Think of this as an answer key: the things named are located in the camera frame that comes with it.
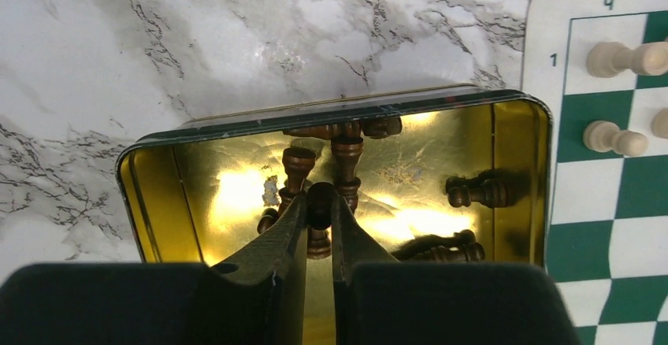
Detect green white chess board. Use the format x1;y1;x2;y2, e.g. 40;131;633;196
521;0;667;344

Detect dark brown piece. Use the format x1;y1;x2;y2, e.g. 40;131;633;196
306;182;337;231

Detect light wooden chess pieces row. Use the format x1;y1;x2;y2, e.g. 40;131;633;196
582;41;667;158

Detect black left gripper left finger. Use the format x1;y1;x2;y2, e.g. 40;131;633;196
1;195;306;344

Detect gold tin with dark pieces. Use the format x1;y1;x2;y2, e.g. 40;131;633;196
109;85;571;344

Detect dark chess pieces in tin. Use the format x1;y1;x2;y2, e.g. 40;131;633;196
257;117;510;263

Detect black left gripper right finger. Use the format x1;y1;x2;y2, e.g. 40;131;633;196
331;196;580;344

